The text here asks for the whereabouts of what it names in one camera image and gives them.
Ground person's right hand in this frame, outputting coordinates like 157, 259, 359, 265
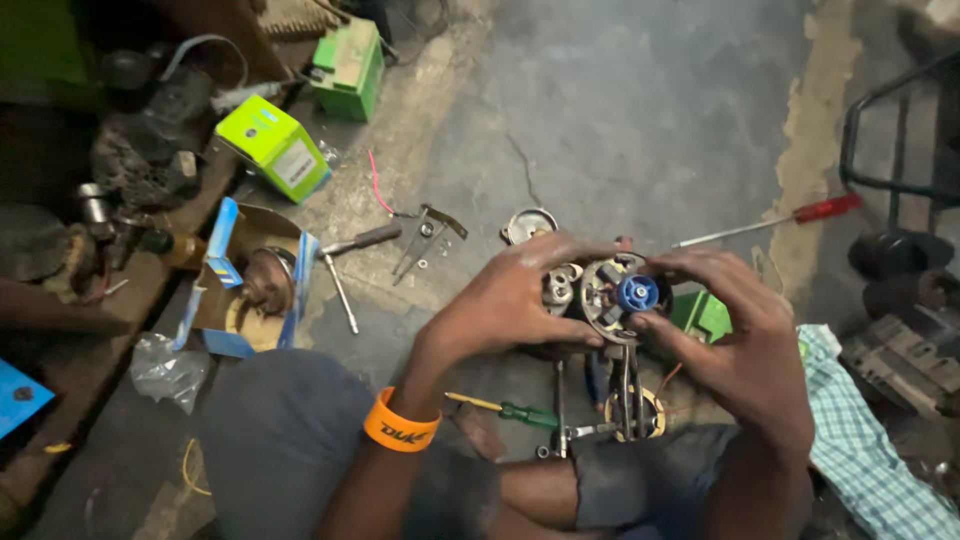
630, 249, 816, 453

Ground person's left hand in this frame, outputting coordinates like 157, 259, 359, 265
396, 231, 625, 411

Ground starter motor with blue gear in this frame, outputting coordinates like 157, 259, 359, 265
541, 251, 675, 348

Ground small green box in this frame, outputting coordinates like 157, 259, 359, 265
669, 290, 734, 345

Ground round metal cap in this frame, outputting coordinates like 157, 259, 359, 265
501, 207, 561, 246

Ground metal spanner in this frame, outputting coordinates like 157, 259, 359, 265
553, 358, 570, 460

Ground metal pliers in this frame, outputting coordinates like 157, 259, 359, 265
616, 343, 648, 442

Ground checkered cloth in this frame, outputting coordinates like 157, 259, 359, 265
795, 323, 960, 540

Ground grey engine part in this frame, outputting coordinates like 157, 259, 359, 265
841, 313, 960, 421

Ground orange wristband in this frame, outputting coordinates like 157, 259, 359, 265
363, 387, 443, 453

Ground black rubber part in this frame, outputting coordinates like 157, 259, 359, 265
847, 228, 957, 283
861, 270, 960, 322

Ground person's leg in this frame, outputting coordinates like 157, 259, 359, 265
491, 456, 590, 532

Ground rusty motor part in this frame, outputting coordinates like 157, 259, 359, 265
240, 247, 297, 316

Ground dark grey shorts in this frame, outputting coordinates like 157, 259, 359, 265
198, 348, 742, 540

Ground lime green carton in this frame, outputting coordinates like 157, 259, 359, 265
214, 94, 333, 205

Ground open blue carton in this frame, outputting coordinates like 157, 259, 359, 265
172, 196, 321, 359

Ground green battery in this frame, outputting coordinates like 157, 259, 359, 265
309, 18, 386, 123

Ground white tube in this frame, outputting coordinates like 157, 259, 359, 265
210, 79, 288, 115

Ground clear plastic bag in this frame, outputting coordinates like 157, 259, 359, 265
129, 333, 213, 416

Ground wooden brush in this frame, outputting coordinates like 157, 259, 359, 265
255, 0, 345, 44

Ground heap of engine parts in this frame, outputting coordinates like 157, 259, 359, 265
0, 33, 252, 320

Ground blue box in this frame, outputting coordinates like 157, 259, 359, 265
0, 357, 57, 441

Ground green cabinet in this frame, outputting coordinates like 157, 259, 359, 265
0, 0, 102, 110

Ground orange wire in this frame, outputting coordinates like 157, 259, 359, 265
654, 362, 685, 400

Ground metal bracket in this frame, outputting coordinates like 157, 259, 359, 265
391, 203, 469, 287

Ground green handled screwdriver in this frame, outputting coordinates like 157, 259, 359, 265
444, 391, 561, 431

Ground yellow coil ring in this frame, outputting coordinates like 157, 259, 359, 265
603, 385, 667, 444

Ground blue handled pliers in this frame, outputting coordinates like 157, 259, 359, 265
583, 351, 610, 412

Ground red handled screwdriver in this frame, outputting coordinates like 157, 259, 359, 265
670, 192, 864, 250

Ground black handled socket wrench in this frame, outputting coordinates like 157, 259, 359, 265
318, 222, 405, 336

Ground pink wire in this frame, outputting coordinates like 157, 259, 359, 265
366, 149, 396, 216

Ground black metal frame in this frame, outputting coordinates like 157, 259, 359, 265
838, 48, 960, 230

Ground yellow wire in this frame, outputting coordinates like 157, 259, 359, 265
180, 438, 214, 498

